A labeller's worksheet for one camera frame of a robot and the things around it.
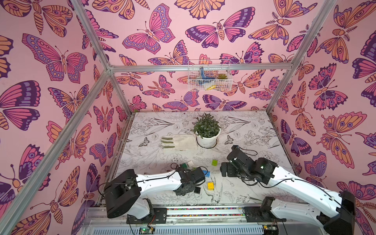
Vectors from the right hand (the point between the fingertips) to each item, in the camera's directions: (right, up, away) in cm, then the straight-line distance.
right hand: (227, 168), depth 76 cm
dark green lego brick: (-23, -2, +14) cm, 27 cm away
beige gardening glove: (-27, +10, +26) cm, 39 cm away
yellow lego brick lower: (-8, -11, +4) cm, 14 cm away
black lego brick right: (-15, -13, +4) cm, 21 cm away
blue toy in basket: (-11, +53, +18) cm, 58 cm away
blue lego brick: (-9, -7, +11) cm, 16 cm away
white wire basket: (-6, +55, +18) cm, 58 cm away
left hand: (-19, -13, +5) cm, 24 cm away
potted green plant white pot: (-9, +20, +12) cm, 25 cm away
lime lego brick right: (-4, -1, +16) cm, 16 cm away
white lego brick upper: (-19, -1, +14) cm, 24 cm away
